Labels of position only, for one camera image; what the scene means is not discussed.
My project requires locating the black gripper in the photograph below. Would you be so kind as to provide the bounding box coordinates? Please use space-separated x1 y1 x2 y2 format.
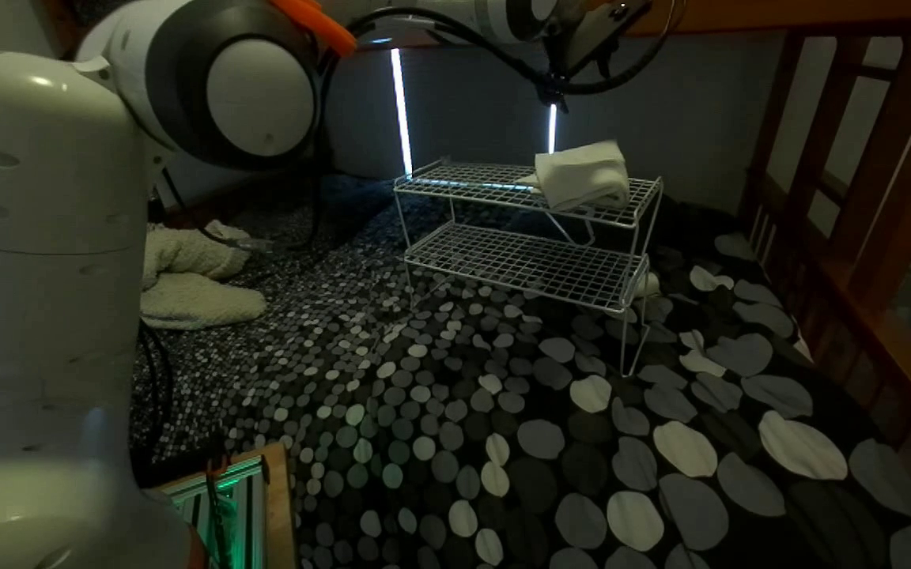
555 0 659 75

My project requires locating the white towel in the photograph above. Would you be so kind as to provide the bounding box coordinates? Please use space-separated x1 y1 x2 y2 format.
531 140 635 211

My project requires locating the black grey spotted duvet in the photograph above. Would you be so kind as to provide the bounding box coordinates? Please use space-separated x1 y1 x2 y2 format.
127 171 911 569

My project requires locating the crumpled white cloth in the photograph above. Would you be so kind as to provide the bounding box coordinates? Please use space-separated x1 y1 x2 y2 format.
136 219 271 331

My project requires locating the wooden crate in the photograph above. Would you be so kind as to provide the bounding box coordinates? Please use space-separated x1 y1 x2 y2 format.
151 439 305 569

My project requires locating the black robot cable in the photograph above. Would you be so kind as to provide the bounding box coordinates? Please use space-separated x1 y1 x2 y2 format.
341 0 690 100

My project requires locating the white wire shelf rack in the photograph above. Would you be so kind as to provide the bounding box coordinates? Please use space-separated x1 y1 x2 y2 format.
388 154 668 380

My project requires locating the wooden bunk bed frame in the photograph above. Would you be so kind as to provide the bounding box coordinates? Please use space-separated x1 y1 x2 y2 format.
622 0 911 502

